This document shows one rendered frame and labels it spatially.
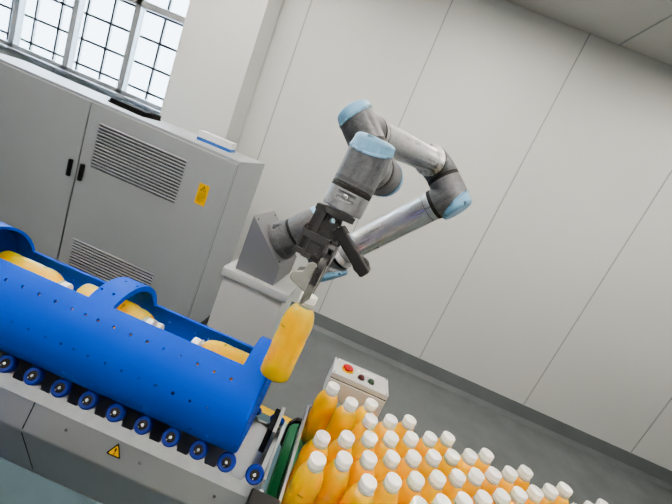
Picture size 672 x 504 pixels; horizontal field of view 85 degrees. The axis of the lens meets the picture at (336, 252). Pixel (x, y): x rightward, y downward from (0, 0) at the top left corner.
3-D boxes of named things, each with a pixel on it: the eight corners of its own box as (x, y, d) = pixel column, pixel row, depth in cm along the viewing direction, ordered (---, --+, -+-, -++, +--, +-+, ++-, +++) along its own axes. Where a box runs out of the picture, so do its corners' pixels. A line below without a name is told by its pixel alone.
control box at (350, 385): (325, 379, 132) (336, 355, 129) (376, 402, 131) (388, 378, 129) (320, 396, 122) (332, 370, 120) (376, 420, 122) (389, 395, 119)
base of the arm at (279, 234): (277, 221, 183) (295, 213, 180) (293, 256, 183) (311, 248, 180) (261, 223, 164) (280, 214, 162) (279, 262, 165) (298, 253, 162)
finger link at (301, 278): (281, 293, 80) (301, 255, 80) (305, 306, 80) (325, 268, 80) (278, 294, 77) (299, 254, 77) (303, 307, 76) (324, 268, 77)
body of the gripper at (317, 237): (299, 249, 84) (322, 201, 83) (332, 266, 84) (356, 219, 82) (291, 252, 77) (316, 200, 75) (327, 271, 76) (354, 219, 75)
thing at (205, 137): (202, 140, 265) (205, 130, 264) (234, 153, 267) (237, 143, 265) (195, 140, 254) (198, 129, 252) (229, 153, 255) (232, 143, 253)
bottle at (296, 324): (279, 364, 89) (310, 296, 87) (294, 382, 84) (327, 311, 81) (254, 364, 84) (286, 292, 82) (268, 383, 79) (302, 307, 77)
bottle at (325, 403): (318, 449, 114) (341, 401, 109) (297, 440, 114) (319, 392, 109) (322, 433, 120) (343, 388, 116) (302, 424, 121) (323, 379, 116)
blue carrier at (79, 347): (12, 289, 117) (19, 208, 108) (263, 400, 115) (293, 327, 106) (-102, 334, 90) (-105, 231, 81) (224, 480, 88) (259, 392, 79)
